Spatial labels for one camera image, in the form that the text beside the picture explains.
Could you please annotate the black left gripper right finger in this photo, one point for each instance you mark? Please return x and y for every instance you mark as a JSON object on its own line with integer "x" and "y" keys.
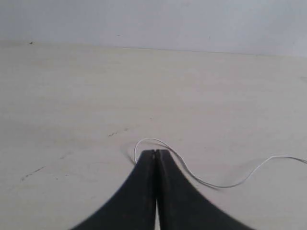
{"x": 181, "y": 206}

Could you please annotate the white wired earphones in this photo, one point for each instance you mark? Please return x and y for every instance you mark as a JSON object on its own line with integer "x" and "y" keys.
{"x": 201, "y": 181}

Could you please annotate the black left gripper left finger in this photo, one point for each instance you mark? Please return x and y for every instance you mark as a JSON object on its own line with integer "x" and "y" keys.
{"x": 133, "y": 206}

